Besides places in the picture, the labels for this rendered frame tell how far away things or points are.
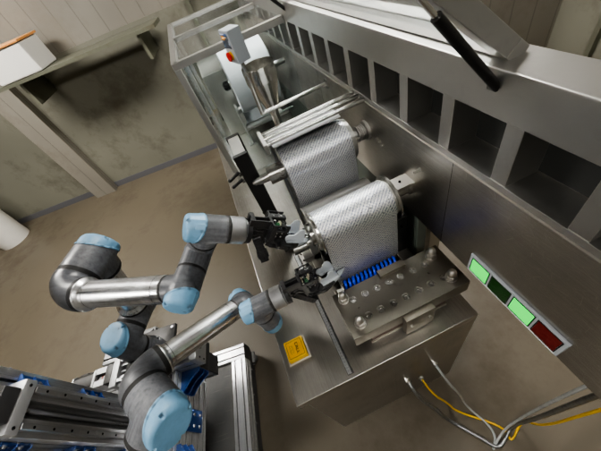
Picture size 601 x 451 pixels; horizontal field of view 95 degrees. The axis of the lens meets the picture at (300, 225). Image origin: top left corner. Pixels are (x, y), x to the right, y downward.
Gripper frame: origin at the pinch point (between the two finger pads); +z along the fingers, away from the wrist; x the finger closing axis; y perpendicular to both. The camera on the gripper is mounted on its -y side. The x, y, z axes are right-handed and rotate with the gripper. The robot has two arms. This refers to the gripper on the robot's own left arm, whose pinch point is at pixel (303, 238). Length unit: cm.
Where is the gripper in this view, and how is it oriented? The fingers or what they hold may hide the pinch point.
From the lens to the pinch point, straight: 87.2
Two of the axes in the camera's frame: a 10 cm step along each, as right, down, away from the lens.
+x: -3.5, -6.4, 6.8
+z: 8.6, 0.6, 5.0
